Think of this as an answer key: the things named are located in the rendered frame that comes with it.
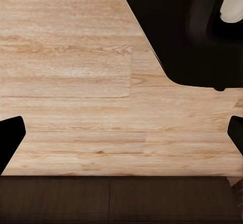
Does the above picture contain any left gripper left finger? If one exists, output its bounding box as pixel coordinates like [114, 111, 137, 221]
[0, 116, 25, 176]

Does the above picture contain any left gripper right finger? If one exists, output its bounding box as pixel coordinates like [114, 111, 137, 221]
[227, 115, 243, 155]

